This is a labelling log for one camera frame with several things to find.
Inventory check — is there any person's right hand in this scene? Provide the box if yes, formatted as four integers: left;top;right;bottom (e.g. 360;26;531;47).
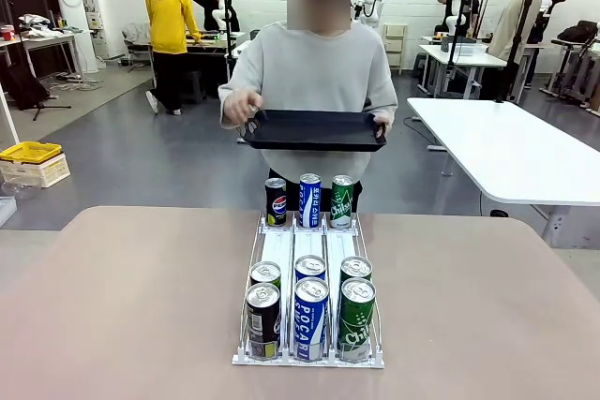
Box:
223;90;264;127

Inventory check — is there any person's left hand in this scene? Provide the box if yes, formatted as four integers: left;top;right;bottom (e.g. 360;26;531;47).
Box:
370;111;393;134

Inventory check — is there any black serving tray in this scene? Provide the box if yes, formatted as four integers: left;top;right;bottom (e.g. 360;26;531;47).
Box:
237;109;388;154

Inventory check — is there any black Pepsi can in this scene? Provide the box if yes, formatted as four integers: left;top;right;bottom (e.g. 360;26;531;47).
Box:
249;260;282;291
264;177;288;227
245;282;281;362

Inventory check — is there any blue Pocari Sweat can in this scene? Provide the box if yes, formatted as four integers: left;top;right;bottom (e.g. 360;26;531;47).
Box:
298;172;323;229
294;255;327;283
293;276;330;363

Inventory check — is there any person's right forearm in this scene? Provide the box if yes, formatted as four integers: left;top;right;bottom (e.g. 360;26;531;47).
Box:
217;83;243;130

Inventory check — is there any person's left forearm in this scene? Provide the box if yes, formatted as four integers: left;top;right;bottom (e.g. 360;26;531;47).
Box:
374;85;398;121

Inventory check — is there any person in grey sweater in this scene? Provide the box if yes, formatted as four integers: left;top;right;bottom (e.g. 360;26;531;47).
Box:
217;0;398;214

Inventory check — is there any person in black jacket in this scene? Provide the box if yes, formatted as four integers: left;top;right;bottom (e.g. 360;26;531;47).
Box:
186;0;241;34

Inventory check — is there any person in yellow hoodie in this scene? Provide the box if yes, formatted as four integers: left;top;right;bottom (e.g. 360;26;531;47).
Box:
143;0;203;116

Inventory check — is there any person in black T-shirt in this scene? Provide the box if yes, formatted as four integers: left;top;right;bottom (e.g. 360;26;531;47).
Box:
437;0;482;36

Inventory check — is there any person in beige coat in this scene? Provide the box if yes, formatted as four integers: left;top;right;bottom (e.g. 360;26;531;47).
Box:
487;0;545;104

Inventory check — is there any white drawer cabinet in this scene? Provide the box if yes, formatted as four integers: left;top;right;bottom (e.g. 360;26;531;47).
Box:
382;22;409;76

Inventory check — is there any green Chilsung cider can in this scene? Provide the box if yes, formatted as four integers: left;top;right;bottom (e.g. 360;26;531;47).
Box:
338;277;377;363
329;174;355;230
339;256;373;283

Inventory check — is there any white background table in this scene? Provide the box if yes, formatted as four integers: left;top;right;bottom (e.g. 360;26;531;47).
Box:
418;43;508;100

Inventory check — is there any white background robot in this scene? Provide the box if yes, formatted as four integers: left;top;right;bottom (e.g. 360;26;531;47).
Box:
438;0;482;38
351;0;388;29

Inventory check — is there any large white table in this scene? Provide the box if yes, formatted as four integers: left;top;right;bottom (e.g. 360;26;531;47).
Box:
406;97;600;208

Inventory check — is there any black tripod pole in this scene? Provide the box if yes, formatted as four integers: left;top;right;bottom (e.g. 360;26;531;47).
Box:
495;0;538;105

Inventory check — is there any white table leg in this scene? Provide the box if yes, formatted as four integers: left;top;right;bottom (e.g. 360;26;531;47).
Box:
532;205;600;251

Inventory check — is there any cluttered white desk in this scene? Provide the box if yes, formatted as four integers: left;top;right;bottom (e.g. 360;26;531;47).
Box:
0;29;85;87

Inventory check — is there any white plastic crate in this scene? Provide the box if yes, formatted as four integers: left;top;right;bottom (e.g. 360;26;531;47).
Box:
0;152;72;189

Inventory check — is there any yellow plastic crate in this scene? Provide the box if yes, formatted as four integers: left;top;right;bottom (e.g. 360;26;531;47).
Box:
0;141;65;166

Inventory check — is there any black bag with stand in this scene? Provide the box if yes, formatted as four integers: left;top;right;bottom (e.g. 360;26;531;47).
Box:
0;60;72;123

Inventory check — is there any clear plastic bowl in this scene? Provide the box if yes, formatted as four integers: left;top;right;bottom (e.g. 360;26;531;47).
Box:
0;177;41;200

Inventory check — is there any white foam box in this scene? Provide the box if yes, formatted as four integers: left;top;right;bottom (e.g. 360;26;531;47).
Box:
0;197;18;228

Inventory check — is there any black camera stand pole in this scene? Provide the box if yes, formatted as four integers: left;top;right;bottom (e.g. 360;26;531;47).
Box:
219;0;235;82

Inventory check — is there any white wire can rack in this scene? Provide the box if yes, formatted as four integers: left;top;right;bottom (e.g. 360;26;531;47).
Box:
232;210;385;369

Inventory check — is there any white cable bundle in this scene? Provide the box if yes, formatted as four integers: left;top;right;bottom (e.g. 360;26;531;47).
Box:
49;71;104;92

